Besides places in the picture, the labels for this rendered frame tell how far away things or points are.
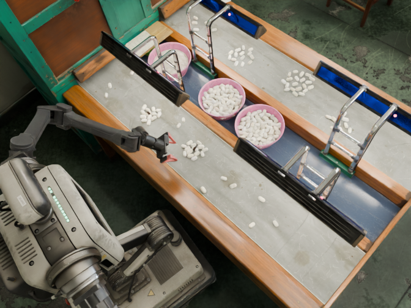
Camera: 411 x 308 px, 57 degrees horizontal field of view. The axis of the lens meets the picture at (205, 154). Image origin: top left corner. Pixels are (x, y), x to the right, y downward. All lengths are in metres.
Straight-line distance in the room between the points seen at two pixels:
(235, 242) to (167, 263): 0.47
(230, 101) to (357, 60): 1.56
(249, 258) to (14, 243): 0.99
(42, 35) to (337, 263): 1.82
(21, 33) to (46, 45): 0.17
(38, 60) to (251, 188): 1.30
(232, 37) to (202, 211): 1.17
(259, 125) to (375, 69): 1.58
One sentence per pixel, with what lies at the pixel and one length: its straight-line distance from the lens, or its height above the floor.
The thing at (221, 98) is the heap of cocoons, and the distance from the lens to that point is 2.22.
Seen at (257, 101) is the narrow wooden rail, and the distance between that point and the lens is 2.22.
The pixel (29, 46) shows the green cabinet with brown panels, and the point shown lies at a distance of 2.20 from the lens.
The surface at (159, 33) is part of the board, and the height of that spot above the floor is 0.78.
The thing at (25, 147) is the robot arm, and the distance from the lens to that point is 1.55.
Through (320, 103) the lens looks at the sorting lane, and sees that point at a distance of 2.22.
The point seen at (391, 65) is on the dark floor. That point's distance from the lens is 3.53.
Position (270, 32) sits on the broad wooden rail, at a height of 0.76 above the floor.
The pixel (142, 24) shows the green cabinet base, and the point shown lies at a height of 0.81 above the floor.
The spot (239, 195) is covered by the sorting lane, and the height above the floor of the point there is 0.74.
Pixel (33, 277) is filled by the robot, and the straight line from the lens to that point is 1.24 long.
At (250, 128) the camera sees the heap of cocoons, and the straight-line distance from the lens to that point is 2.09.
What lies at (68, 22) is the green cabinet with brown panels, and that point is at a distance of 2.26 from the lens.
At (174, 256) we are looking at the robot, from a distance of 2.12.
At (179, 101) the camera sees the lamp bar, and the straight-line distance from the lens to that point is 1.80.
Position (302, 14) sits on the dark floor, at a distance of 3.78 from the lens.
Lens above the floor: 2.51
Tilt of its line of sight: 61 degrees down
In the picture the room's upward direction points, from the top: 10 degrees counter-clockwise
